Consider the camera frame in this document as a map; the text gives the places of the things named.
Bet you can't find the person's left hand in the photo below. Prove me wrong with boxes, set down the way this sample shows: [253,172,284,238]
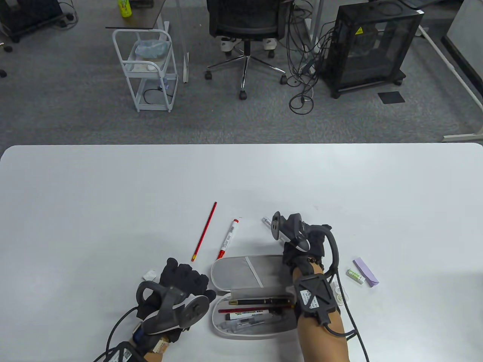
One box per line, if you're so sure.
[133,258,218,354]

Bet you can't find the person's right hand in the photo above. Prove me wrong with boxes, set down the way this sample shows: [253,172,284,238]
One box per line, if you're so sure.
[283,224,333,278]

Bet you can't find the red pencil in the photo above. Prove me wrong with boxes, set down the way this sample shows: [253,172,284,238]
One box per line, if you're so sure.
[191,202,218,262]
[218,306,295,314]

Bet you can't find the black and gold pen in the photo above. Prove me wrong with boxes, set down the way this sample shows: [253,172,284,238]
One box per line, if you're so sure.
[228,298,293,305]

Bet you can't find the red-capped white marker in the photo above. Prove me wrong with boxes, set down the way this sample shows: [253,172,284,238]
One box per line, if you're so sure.
[217,218,240,261]

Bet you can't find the white cartoon zippered pencil case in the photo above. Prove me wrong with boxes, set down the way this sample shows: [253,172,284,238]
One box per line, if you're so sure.
[210,255,302,340]

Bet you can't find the purple sticky note pad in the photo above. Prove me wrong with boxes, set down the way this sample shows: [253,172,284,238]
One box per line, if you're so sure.
[353,257,379,288]

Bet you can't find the black-capped white marker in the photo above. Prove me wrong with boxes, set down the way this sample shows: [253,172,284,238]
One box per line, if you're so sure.
[225,311,281,322]

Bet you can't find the person's right forearm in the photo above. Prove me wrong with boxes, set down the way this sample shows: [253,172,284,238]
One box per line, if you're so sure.
[292,264,349,362]

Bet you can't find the grey right hand controller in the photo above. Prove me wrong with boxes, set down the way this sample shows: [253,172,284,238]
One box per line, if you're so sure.
[271,211,340,276]

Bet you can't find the grey hand controller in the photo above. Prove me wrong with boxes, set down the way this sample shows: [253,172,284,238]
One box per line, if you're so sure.
[136,281,210,336]
[271,211,340,276]

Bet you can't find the grey left hand controller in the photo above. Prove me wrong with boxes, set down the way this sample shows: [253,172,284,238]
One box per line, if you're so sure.
[136,281,210,336]

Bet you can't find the clear correction tape dispenser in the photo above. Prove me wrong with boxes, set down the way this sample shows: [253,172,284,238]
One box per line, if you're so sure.
[331,281,349,302]

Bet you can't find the white rolling cart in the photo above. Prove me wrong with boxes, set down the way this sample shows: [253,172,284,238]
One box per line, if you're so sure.
[112,29,179,113]

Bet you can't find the black floor mat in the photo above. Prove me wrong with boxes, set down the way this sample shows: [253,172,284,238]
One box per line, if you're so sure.
[378,91,406,104]

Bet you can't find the clear plastic bag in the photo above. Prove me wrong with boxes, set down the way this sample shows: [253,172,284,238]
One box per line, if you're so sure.
[132,40,171,60]

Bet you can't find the white desk leg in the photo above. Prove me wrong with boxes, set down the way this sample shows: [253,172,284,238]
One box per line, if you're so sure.
[309,0,326,46]

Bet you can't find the black office chair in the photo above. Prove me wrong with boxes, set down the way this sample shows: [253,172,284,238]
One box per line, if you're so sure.
[205,0,289,100]

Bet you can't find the white partition panel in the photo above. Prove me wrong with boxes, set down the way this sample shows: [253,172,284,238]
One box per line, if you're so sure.
[443,0,483,72]

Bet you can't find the black equipment rack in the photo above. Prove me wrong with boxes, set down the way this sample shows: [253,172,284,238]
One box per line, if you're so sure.
[0,0,65,43]

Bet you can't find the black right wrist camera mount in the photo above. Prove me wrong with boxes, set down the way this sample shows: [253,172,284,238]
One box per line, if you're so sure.
[293,274,338,325]

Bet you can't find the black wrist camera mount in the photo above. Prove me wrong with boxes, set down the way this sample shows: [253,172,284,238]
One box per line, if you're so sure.
[293,274,338,325]
[109,341,151,362]

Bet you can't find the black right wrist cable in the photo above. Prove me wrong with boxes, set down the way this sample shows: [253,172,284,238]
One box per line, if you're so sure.
[323,270,370,362]

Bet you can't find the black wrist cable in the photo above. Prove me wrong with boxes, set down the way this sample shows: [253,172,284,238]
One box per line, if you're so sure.
[91,305,140,362]
[323,270,370,362]

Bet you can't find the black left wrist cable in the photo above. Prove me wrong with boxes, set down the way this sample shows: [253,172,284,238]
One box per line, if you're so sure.
[91,305,140,362]

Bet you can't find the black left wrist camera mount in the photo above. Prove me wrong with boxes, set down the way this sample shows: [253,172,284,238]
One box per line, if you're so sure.
[109,341,151,362]

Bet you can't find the tangled black floor cables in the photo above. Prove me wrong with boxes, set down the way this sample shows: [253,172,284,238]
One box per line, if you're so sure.
[285,0,342,114]

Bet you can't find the thin black cable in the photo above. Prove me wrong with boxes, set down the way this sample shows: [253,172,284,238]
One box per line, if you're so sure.
[143,87,168,105]

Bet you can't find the white desk frame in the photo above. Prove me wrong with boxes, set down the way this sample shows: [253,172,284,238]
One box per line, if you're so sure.
[415,23,483,143]

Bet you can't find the black enclosure cabinet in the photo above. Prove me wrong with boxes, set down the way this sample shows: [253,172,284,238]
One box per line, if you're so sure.
[321,2,425,99]

